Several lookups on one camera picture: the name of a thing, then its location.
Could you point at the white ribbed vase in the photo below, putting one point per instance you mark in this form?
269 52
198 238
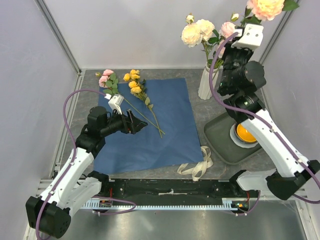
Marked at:
204 91

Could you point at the white plate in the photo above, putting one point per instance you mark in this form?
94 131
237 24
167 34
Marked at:
238 141

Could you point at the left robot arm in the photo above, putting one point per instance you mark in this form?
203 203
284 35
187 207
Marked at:
51 212

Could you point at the peach pink rose stem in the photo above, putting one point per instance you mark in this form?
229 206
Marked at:
258 11

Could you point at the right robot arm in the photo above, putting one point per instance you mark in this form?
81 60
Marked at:
241 78

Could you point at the cream ribbon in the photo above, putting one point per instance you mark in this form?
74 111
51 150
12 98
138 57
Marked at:
200 168

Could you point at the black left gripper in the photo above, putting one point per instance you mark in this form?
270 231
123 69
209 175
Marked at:
131 124

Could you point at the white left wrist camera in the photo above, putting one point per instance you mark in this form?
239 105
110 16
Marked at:
115 102

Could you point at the yellow rose stem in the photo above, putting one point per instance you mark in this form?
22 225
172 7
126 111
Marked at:
138 89

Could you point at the dark green tray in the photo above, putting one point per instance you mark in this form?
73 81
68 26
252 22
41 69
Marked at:
217 135

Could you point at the slotted cable duct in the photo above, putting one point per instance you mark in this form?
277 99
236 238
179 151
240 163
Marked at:
226 205

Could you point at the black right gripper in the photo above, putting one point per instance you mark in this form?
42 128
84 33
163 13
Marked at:
229 49

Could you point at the pink rose stem with bud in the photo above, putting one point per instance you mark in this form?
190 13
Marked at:
227 28

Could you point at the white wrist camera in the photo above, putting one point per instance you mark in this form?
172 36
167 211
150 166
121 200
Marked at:
250 37
115 102

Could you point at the blue wrapping paper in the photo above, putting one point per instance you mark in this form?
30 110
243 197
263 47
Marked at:
147 149

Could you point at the cream white rose stem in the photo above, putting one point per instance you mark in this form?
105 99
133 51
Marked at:
200 32

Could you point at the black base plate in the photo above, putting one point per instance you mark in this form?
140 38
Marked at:
171 192

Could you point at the orange bowl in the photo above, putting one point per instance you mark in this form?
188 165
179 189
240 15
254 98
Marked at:
244 135

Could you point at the small pink rose stem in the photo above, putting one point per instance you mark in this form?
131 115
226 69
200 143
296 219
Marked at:
109 81

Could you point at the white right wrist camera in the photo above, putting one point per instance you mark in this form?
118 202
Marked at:
250 37

